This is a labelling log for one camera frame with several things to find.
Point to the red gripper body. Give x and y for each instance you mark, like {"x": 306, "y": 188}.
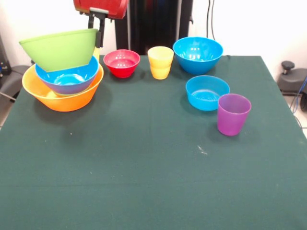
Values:
{"x": 100, "y": 6}

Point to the large blue bowl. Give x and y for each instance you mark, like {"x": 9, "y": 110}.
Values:
{"x": 69, "y": 81}
{"x": 197, "y": 60}

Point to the black robot column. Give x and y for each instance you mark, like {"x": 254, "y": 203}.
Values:
{"x": 153, "y": 26}

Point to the yellow cup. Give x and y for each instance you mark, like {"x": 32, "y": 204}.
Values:
{"x": 160, "y": 62}

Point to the small red bowl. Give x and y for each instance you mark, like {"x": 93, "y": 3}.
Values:
{"x": 122, "y": 64}

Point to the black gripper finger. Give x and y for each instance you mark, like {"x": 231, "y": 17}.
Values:
{"x": 91, "y": 22}
{"x": 100, "y": 33}

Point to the small blue ridged bowl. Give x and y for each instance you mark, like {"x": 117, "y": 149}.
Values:
{"x": 204, "y": 98}

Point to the large green bowl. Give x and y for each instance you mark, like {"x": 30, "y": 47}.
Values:
{"x": 62, "y": 51}

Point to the translucent yellow-green cup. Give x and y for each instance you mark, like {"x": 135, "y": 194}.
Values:
{"x": 96, "y": 54}

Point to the large orange bowl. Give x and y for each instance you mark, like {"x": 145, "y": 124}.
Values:
{"x": 69, "y": 104}

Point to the purple cup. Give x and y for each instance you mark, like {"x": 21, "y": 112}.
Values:
{"x": 232, "y": 119}

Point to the dark green tablecloth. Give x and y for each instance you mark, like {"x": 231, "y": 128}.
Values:
{"x": 144, "y": 167}

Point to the black robot pedestal leg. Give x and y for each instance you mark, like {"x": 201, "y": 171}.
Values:
{"x": 9, "y": 81}
{"x": 295, "y": 81}

